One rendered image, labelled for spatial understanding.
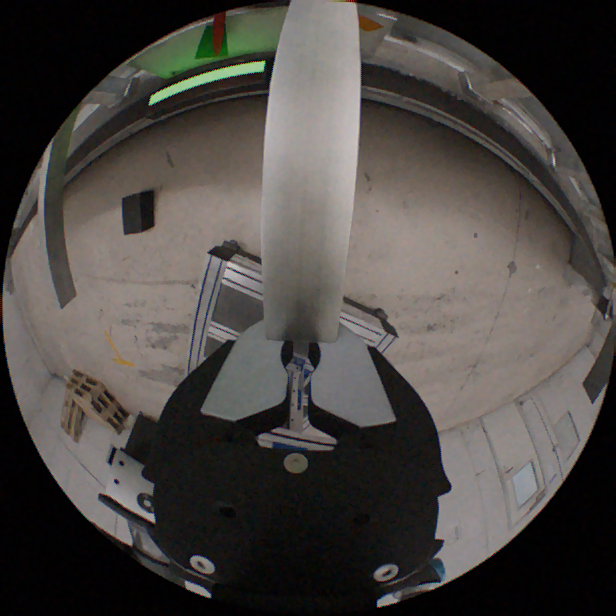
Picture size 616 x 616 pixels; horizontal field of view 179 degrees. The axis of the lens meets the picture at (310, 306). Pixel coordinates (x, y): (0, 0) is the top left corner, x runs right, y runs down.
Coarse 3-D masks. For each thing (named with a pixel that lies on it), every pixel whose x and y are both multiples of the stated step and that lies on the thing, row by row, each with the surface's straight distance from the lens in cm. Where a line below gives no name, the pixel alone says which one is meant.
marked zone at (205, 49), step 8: (208, 32) 27; (224, 32) 27; (200, 40) 28; (208, 40) 28; (224, 40) 28; (200, 48) 30; (208, 48) 30; (224, 48) 30; (200, 56) 31; (208, 56) 31; (216, 56) 32
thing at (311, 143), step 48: (336, 0) 14; (288, 48) 10; (336, 48) 10; (288, 96) 8; (336, 96) 8; (288, 144) 7; (336, 144) 7; (288, 192) 7; (336, 192) 7; (288, 240) 7; (336, 240) 7; (288, 288) 8; (336, 288) 8; (288, 336) 9; (336, 336) 9
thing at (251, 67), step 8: (248, 64) 30; (256, 64) 30; (216, 72) 31; (224, 72) 30; (232, 72) 30; (240, 72) 29; (248, 72) 29; (192, 80) 32; (200, 80) 31; (208, 80) 31; (168, 88) 34; (176, 88) 33; (184, 88) 32; (152, 96) 36; (160, 96) 35
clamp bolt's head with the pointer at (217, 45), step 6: (222, 12) 24; (216, 18) 25; (222, 18) 25; (216, 24) 25; (222, 24) 25; (216, 30) 26; (222, 30) 26; (216, 36) 27; (222, 36) 27; (216, 42) 28; (222, 42) 28; (216, 48) 29; (216, 54) 30
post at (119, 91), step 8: (104, 80) 39; (112, 80) 39; (120, 80) 40; (128, 80) 42; (96, 88) 37; (104, 88) 38; (112, 88) 39; (120, 88) 40; (88, 96) 38; (96, 96) 38; (104, 96) 39; (112, 96) 40; (120, 96) 40; (104, 104) 42
